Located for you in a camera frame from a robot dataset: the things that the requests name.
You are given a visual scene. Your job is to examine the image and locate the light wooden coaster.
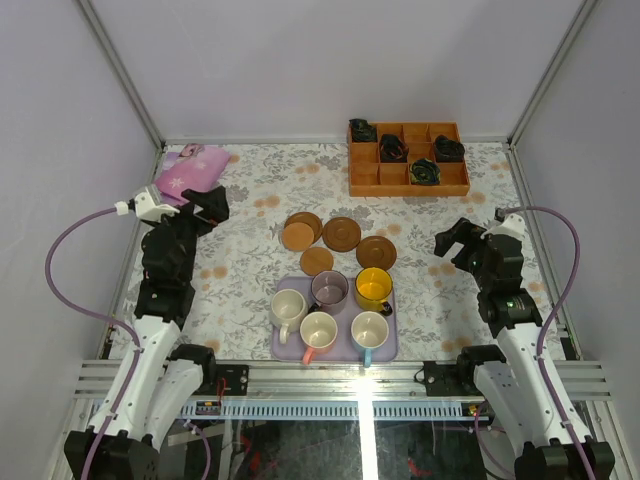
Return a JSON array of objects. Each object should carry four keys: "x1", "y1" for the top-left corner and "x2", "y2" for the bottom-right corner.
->
[
  {"x1": 300, "y1": 247, "x2": 334, "y2": 276},
  {"x1": 282, "y1": 222, "x2": 315, "y2": 252}
]

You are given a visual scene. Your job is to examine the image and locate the dark grooved wooden coaster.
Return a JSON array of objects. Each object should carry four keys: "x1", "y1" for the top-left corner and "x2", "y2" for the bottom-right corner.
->
[
  {"x1": 322, "y1": 217, "x2": 361, "y2": 252},
  {"x1": 356, "y1": 236, "x2": 397, "y2": 270}
]

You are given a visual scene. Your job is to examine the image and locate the yellow mug black rim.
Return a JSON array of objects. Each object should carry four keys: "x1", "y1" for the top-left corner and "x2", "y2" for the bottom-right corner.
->
[{"x1": 355, "y1": 267, "x2": 393, "y2": 316}]

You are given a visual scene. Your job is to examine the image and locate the light wooden coaster front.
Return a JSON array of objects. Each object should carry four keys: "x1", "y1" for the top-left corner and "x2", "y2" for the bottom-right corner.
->
[{"x1": 300, "y1": 247, "x2": 334, "y2": 276}]

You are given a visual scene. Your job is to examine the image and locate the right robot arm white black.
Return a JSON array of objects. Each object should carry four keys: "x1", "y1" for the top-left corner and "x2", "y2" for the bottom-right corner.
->
[{"x1": 434, "y1": 215, "x2": 615, "y2": 479}]

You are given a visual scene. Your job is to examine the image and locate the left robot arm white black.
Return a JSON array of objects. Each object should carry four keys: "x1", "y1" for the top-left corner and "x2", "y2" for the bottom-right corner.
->
[{"x1": 64, "y1": 185, "x2": 229, "y2": 479}]

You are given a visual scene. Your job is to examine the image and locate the pink folded cloth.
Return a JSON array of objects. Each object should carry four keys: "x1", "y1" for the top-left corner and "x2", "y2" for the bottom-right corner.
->
[{"x1": 155, "y1": 143, "x2": 231, "y2": 206}]

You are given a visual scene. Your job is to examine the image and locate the rolled dark sock front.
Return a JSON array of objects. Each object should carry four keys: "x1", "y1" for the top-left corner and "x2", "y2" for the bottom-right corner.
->
[{"x1": 409, "y1": 158, "x2": 441, "y2": 186}]

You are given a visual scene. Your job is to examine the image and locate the rolled dark sock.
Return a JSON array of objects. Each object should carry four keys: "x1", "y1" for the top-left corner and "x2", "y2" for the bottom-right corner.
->
[
  {"x1": 379, "y1": 134, "x2": 409, "y2": 163},
  {"x1": 409, "y1": 158, "x2": 441, "y2": 186},
  {"x1": 349, "y1": 118, "x2": 378, "y2": 143},
  {"x1": 433, "y1": 135, "x2": 465, "y2": 163}
]

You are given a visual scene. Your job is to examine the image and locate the rolled dark sock right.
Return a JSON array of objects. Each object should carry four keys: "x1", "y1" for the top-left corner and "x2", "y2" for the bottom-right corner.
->
[{"x1": 433, "y1": 135, "x2": 465, "y2": 163}]

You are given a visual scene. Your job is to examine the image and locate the orange wooden compartment box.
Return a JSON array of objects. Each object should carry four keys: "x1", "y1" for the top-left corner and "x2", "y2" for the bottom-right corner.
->
[{"x1": 347, "y1": 121, "x2": 470, "y2": 197}]

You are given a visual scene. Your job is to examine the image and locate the cream white mug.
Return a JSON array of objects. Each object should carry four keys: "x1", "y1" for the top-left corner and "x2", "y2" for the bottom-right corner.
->
[{"x1": 270, "y1": 289, "x2": 308, "y2": 344}]

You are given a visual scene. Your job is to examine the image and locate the rolled dark sock middle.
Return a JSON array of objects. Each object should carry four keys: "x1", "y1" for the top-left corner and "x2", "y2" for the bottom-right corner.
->
[{"x1": 379, "y1": 134, "x2": 409, "y2": 163}]

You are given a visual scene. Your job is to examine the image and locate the purple glass mug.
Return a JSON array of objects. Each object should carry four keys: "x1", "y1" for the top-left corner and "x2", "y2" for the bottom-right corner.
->
[{"x1": 308, "y1": 270, "x2": 349, "y2": 316}]

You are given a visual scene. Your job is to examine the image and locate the lavender serving tray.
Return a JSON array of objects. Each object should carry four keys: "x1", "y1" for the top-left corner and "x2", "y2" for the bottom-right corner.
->
[{"x1": 271, "y1": 276, "x2": 398, "y2": 363}]

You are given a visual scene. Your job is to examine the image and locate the rolled dark sock far left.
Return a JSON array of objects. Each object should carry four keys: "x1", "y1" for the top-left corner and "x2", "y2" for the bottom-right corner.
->
[{"x1": 349, "y1": 118, "x2": 378, "y2": 143}]

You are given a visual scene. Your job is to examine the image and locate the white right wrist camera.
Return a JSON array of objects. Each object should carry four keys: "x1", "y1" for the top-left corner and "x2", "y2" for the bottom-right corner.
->
[{"x1": 480, "y1": 208, "x2": 526, "y2": 242}]

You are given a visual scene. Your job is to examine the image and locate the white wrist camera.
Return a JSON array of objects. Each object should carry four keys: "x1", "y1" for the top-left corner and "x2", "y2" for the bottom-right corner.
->
[
  {"x1": 114, "y1": 184, "x2": 179, "y2": 222},
  {"x1": 480, "y1": 208, "x2": 526, "y2": 242}
]

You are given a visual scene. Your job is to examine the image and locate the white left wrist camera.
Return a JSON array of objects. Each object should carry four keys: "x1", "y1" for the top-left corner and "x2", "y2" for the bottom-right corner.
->
[{"x1": 114, "y1": 184, "x2": 179, "y2": 222}]

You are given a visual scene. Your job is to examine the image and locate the cream mug blue handle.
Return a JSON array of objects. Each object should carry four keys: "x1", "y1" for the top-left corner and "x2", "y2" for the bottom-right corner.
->
[{"x1": 350, "y1": 311, "x2": 389, "y2": 368}]

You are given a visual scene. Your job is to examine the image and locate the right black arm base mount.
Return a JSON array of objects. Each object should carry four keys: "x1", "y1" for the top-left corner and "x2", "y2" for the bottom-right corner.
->
[{"x1": 413, "y1": 361, "x2": 468, "y2": 397}]

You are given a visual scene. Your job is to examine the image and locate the cream mug pink handle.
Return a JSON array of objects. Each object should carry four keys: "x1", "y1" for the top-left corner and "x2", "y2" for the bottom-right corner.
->
[{"x1": 300, "y1": 311, "x2": 338, "y2": 365}]

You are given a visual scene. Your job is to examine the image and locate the aluminium front rail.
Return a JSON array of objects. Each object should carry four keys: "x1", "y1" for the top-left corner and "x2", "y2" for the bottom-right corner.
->
[{"x1": 74, "y1": 358, "x2": 614, "y2": 401}]

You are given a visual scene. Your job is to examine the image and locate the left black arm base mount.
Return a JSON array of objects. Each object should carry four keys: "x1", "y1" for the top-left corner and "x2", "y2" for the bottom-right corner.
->
[{"x1": 216, "y1": 364, "x2": 250, "y2": 398}]

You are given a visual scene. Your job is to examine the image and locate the blue slotted cable duct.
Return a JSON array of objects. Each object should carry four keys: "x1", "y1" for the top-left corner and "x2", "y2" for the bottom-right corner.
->
[{"x1": 178, "y1": 400, "x2": 469, "y2": 421}]

